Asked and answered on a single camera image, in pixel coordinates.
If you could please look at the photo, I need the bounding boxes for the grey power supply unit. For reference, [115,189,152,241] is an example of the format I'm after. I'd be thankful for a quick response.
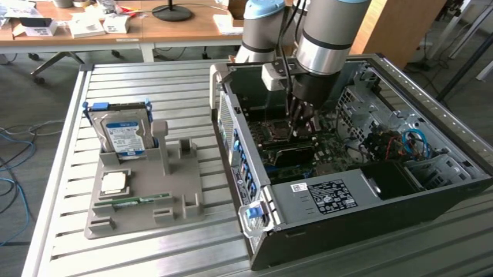
[269,169,383,226]

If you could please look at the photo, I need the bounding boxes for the black partition frame post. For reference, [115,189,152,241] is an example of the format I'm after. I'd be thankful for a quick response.
[437,5,493,102]

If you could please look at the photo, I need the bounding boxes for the green motherboard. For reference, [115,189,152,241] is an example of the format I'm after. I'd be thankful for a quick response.
[246,105,366,185]

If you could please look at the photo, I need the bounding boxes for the white floor cable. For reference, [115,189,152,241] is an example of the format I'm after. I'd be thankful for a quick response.
[0,119,67,136]

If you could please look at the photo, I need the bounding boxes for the green loose RAM stick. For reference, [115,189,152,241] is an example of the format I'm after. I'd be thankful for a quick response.
[94,192,172,207]

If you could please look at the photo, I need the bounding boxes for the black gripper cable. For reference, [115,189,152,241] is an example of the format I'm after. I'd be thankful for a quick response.
[278,0,309,96]

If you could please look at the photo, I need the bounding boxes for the blue SATA wire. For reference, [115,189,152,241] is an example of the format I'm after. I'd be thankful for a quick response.
[399,128,434,161]

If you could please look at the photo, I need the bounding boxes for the clear plastic bag pile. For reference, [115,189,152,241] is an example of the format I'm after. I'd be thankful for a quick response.
[0,0,43,20]

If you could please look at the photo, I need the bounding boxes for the silver chipset heatsink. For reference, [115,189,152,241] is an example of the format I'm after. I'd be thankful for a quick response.
[314,164,342,177]

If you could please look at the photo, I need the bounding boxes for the black open PC case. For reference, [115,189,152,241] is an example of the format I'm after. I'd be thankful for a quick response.
[208,53,493,272]

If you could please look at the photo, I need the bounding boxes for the wooden desk white frame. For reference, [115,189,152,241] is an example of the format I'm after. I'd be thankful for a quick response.
[142,0,354,63]
[0,0,144,84]

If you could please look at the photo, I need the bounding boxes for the black lamp base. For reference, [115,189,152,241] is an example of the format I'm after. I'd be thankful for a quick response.
[152,0,194,23]

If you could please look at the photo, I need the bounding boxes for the hard disk blue caddy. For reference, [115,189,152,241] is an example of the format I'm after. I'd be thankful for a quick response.
[81,99,159,161]

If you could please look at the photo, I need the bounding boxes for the white box black lid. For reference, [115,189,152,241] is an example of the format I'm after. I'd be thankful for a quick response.
[19,17,59,38]

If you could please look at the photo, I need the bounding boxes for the flat white open box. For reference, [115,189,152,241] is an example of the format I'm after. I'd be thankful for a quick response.
[68,13,107,39]

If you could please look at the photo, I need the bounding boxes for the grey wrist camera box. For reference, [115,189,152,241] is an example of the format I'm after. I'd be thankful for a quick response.
[261,59,298,92]

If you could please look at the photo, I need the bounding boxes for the metal CPU socket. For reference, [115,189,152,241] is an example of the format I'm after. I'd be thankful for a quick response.
[259,119,294,142]

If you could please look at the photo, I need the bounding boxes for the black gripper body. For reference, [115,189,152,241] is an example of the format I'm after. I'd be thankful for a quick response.
[290,71,341,110]

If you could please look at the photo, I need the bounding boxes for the black Nvidia graphics card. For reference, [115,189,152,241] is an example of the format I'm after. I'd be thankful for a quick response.
[265,143,317,168]

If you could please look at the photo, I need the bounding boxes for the wooden cabinet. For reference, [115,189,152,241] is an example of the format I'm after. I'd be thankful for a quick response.
[349,0,450,70]

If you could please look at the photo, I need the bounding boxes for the white paper stack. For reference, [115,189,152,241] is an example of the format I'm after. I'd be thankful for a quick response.
[212,13,244,36]

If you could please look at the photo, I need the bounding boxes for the silver perforated drive cage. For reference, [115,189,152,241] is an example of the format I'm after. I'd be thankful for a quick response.
[334,62,390,145]

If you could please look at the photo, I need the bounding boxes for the blue case latch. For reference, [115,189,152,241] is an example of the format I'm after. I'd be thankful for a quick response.
[246,203,263,220]

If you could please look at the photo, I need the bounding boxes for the grey plastic parts rack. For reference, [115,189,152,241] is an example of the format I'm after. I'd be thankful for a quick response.
[83,120,207,241]

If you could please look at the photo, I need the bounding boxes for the small white labelled box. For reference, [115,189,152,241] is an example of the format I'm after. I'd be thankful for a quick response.
[103,16,131,35]

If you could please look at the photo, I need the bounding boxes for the red yellow black wires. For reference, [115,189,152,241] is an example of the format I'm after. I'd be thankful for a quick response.
[359,129,411,162]

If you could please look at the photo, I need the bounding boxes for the blue floor cable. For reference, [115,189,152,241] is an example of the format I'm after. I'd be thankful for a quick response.
[0,126,37,248]

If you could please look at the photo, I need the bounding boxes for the silver CPU chip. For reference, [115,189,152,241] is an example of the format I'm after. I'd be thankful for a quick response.
[99,172,128,194]

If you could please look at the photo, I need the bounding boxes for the silver disk bay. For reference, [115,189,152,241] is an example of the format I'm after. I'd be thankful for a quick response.
[403,154,473,190]

